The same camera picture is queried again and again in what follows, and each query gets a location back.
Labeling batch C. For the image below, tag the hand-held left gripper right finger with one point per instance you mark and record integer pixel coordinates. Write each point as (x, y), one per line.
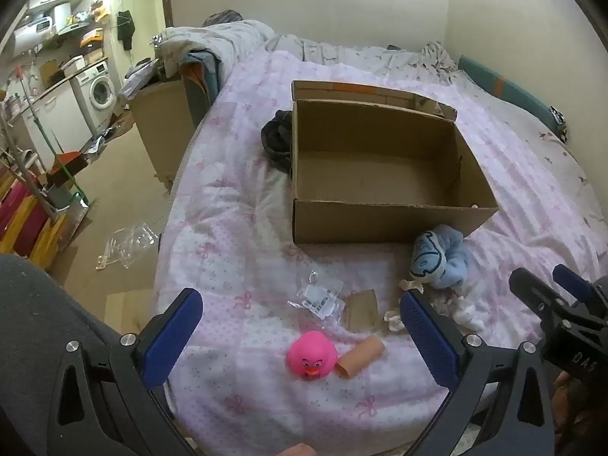
(427, 342)

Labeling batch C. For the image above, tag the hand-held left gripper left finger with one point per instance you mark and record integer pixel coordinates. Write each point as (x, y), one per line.
(173, 337)

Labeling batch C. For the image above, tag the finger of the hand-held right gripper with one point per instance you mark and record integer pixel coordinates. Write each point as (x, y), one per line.
(574, 285)
(534, 294)

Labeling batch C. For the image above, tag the white floral scrunchie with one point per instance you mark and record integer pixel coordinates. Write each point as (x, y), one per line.
(468, 312)

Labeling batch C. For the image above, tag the cardboard tube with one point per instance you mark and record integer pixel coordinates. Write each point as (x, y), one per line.
(361, 355)

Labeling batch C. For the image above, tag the blue plush toy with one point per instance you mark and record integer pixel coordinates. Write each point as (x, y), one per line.
(437, 256)

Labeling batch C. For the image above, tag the pink rubber duck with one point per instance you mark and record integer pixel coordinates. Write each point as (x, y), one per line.
(311, 354)

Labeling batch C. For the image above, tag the clear plastic bag with tag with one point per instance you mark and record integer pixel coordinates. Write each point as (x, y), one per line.
(318, 299)

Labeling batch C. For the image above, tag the cardboard box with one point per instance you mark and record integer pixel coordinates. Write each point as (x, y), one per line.
(380, 166)

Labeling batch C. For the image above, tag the person's right hand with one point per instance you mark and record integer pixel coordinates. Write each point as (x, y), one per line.
(563, 403)

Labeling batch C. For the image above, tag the brown cardboard piece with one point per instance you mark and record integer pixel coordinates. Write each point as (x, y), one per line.
(362, 311)

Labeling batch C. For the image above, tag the clear plastic packaging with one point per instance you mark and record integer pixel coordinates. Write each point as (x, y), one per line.
(128, 244)

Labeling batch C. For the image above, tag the white printed bedsheet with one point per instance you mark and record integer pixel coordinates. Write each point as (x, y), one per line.
(546, 161)

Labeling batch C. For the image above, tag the pink bow-print quilt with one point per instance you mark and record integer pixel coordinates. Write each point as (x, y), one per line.
(237, 199)

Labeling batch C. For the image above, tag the red yellow storage boxes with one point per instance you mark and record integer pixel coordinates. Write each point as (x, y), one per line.
(23, 218)

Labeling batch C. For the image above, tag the orange dustpan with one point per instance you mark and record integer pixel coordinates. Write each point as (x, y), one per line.
(69, 166)

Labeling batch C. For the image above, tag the teal mat with orange stripe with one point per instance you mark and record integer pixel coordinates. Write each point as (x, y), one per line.
(513, 88)

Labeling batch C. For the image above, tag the wooden bedside cabinet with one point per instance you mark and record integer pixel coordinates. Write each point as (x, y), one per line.
(156, 123)

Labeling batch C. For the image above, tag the dark striped cloth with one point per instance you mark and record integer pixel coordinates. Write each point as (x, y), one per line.
(278, 137)

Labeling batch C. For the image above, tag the white counter cabinet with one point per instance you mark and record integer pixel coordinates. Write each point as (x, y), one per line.
(57, 118)

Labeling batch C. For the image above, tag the grey orange folded blanket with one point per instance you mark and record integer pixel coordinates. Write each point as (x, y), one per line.
(202, 85)

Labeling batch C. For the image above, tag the white washing machine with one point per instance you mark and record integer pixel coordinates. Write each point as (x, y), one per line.
(102, 92)

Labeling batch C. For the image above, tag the white floral duvet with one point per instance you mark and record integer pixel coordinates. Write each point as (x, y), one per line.
(228, 38)

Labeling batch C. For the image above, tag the black hanging garment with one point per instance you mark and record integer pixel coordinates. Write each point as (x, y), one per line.
(125, 28)

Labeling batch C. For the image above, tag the dark grey cushion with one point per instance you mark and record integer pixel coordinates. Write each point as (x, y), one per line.
(223, 16)

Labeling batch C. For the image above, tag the cluttered wall shelf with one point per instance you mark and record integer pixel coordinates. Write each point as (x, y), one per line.
(80, 19)

